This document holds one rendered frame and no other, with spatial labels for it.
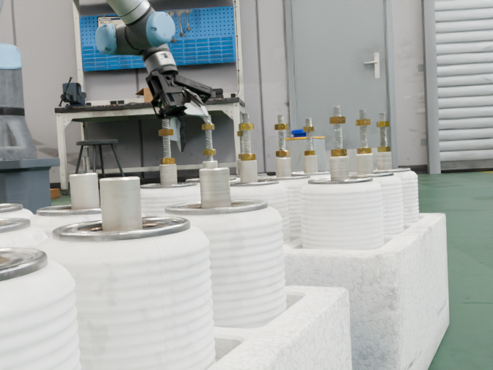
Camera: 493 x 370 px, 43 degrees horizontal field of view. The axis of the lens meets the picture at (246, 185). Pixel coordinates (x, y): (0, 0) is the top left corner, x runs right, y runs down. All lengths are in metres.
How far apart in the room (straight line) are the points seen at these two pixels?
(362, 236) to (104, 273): 0.44
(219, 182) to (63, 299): 0.22
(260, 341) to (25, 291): 0.18
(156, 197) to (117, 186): 0.45
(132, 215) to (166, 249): 0.04
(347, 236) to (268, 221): 0.28
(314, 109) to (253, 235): 5.62
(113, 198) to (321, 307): 0.18
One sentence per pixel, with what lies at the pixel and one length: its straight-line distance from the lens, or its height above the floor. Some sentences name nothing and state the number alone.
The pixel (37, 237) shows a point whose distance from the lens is 0.41.
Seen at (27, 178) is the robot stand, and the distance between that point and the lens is 1.22.
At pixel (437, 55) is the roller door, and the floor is 1.10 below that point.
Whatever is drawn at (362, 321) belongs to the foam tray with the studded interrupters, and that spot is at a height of 0.11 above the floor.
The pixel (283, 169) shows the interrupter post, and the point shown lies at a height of 0.26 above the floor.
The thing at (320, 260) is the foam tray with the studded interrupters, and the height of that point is 0.17.
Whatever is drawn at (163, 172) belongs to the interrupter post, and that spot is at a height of 0.27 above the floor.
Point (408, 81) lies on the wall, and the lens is 6.16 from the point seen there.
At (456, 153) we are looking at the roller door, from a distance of 6.15.
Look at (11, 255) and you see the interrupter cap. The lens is 0.28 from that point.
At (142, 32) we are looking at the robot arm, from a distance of 1.51.
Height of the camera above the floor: 0.29
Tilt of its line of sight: 3 degrees down
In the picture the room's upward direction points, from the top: 3 degrees counter-clockwise
